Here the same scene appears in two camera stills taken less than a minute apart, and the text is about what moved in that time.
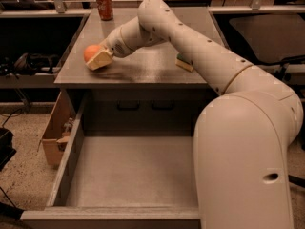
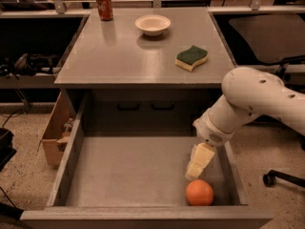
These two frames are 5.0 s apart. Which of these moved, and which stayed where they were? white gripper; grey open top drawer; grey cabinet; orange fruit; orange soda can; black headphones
Moved: white gripper; orange fruit
Stayed: black headphones; grey cabinet; grey open top drawer; orange soda can
